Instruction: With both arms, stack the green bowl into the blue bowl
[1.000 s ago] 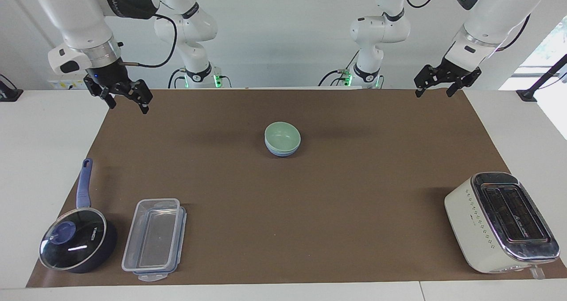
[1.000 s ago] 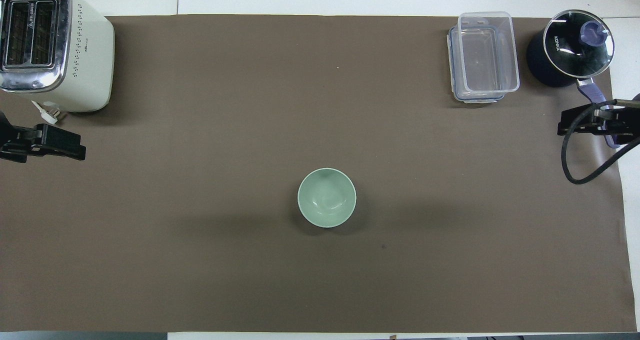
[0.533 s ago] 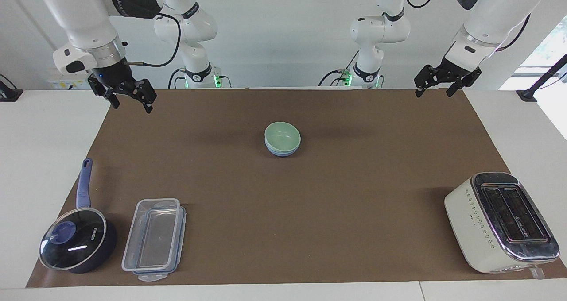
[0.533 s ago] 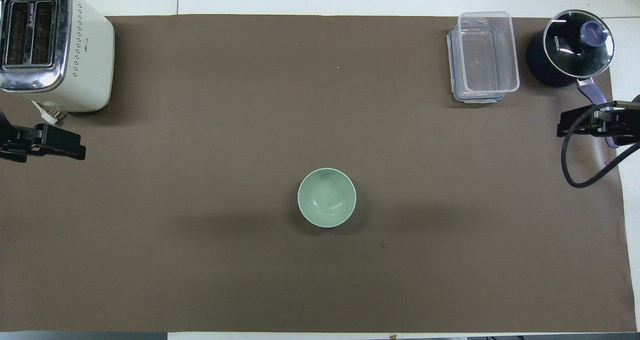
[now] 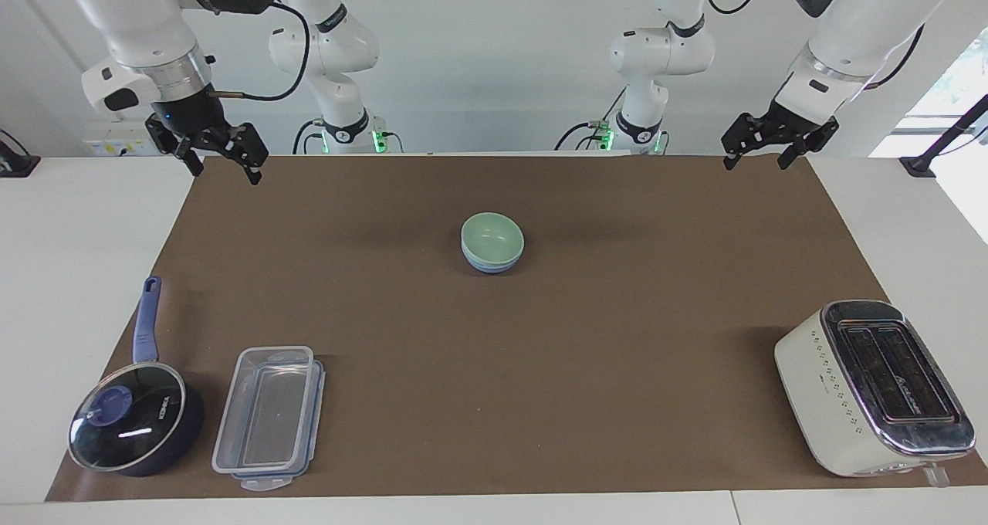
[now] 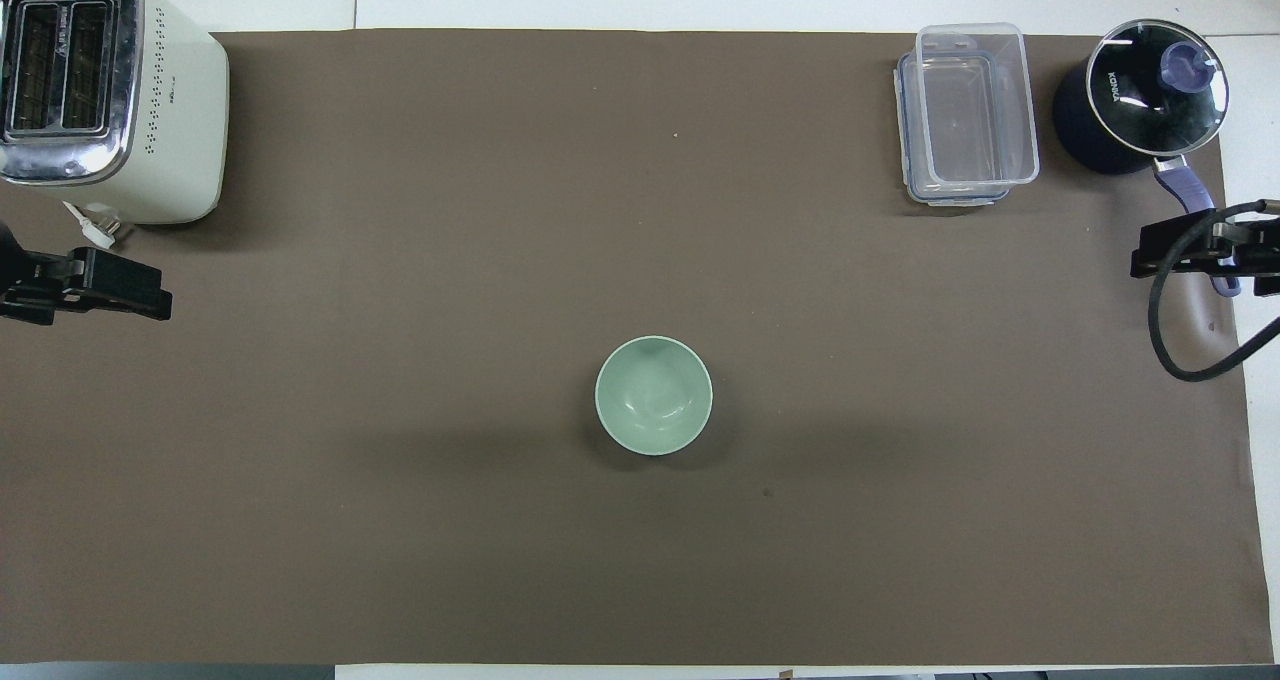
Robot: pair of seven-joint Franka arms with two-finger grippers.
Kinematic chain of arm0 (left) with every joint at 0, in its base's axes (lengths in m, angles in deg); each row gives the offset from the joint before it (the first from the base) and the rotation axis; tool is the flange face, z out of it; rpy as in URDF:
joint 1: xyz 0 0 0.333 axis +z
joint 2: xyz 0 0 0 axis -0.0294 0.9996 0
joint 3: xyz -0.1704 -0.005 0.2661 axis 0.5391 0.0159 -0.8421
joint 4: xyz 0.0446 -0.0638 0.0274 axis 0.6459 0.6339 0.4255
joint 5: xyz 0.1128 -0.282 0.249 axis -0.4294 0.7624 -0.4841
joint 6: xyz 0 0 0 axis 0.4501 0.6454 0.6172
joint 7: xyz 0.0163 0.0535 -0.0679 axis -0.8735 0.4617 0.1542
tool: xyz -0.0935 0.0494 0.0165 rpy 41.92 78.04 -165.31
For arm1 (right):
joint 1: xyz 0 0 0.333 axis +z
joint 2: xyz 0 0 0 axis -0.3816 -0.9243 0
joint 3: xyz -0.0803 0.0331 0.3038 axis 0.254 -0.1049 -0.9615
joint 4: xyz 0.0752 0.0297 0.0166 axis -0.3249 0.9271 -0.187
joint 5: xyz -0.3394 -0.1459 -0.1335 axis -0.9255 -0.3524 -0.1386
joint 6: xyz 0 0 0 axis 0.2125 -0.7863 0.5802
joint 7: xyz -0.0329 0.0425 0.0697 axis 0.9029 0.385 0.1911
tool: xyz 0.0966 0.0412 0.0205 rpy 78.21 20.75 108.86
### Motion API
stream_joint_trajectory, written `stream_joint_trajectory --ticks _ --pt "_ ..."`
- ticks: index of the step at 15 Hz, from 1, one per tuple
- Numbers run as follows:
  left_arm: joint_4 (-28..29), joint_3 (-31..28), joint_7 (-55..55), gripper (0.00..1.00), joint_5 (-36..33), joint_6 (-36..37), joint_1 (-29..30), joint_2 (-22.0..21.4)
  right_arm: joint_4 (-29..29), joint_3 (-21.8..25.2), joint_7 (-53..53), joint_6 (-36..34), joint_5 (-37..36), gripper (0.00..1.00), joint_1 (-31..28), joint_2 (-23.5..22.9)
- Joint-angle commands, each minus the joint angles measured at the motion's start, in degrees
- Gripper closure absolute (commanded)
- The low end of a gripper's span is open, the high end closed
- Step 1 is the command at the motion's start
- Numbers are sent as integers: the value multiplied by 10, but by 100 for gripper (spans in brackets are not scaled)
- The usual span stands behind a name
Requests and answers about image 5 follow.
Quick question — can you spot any black stand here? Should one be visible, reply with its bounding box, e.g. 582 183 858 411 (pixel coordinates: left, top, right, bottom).
0 129 42 179
898 94 988 179

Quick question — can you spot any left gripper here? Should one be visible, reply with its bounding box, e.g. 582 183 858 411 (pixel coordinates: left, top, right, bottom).
721 100 841 171

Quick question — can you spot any white toaster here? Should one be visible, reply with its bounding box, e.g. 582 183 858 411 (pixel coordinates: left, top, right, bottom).
773 299 978 488

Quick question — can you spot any glass pan lid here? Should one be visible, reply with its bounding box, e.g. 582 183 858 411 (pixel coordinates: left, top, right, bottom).
67 362 188 473

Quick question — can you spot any white wall socket box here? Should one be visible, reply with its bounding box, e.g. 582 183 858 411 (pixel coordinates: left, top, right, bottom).
83 120 159 158

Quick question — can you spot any clear container lid blue seal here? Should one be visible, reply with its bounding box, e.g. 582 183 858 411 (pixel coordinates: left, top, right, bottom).
230 359 327 492

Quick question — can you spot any dark blue saucepan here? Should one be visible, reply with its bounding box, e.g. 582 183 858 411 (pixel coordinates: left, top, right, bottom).
68 276 207 479

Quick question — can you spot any green bowl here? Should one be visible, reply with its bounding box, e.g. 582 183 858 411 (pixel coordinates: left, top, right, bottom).
460 212 526 265

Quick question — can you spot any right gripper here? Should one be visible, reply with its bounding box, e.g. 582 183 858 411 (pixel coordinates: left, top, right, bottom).
145 86 270 186

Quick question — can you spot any clear plastic container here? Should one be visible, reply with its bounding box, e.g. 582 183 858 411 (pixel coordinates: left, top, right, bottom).
211 345 316 476

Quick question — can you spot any blue bowl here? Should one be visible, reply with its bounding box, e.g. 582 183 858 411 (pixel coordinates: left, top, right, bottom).
462 249 524 275

